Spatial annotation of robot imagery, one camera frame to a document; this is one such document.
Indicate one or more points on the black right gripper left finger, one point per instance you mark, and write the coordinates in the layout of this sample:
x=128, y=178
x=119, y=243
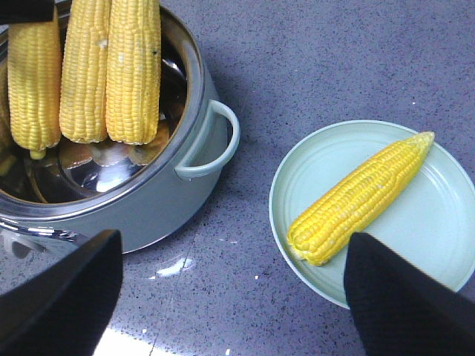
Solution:
x=65, y=309

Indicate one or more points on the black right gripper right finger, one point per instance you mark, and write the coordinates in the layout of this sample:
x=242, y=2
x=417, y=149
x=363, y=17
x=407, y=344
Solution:
x=400, y=310

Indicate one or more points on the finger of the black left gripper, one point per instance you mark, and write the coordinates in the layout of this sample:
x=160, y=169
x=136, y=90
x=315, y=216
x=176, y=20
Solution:
x=25, y=11

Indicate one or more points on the yellow corn cob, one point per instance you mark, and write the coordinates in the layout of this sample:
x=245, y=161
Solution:
x=133, y=71
x=84, y=65
x=34, y=78
x=325, y=228

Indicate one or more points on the green round plate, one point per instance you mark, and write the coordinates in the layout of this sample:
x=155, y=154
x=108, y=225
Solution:
x=431, y=223

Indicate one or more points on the green electric cooking pot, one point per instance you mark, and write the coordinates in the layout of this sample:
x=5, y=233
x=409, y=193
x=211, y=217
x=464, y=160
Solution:
x=146, y=192

